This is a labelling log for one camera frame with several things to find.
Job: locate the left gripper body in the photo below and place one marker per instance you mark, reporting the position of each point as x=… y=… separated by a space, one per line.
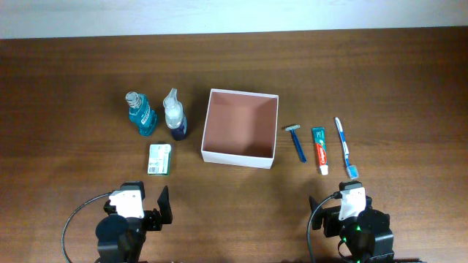
x=152 y=218

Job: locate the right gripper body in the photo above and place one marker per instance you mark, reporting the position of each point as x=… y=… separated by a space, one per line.
x=330 y=218

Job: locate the green white soap box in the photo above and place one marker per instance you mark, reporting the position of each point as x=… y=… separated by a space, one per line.
x=159 y=159

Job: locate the blue disposable razor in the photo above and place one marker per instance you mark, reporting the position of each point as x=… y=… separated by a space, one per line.
x=292 y=130

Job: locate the clear pump soap bottle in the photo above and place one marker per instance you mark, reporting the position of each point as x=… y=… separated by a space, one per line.
x=174 y=116

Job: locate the teal mouthwash bottle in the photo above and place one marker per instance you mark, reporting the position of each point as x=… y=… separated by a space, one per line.
x=141 y=113

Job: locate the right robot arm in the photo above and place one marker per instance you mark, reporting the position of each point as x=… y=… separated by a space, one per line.
x=379 y=247

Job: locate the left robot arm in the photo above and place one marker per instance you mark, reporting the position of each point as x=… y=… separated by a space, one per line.
x=122 y=233

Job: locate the blue white toothbrush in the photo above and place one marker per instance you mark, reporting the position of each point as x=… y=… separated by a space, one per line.
x=352 y=170

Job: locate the Colgate toothpaste tube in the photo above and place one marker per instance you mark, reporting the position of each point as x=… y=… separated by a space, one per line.
x=318 y=134

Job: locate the white cardboard box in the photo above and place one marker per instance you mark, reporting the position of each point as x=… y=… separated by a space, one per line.
x=240 y=128

